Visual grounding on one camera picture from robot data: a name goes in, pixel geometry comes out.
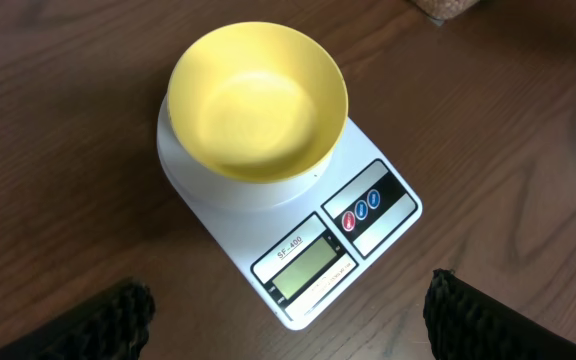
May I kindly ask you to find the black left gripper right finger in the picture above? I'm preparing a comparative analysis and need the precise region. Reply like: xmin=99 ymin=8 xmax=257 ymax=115
xmin=423 ymin=269 xmax=576 ymax=360

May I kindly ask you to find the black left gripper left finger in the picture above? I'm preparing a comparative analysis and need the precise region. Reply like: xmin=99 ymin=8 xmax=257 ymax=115
xmin=0 ymin=278 xmax=156 ymax=360

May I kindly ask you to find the white digital kitchen scale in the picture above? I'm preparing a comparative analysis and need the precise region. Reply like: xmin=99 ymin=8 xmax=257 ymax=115
xmin=157 ymin=106 xmax=423 ymax=330

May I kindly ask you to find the pale yellow bowl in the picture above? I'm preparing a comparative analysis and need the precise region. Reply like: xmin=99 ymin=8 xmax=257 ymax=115
xmin=167 ymin=21 xmax=349 ymax=183

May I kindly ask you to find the clear container of soybeans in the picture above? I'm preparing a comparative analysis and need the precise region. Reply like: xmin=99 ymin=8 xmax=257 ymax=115
xmin=411 ymin=0 xmax=480 ymax=21

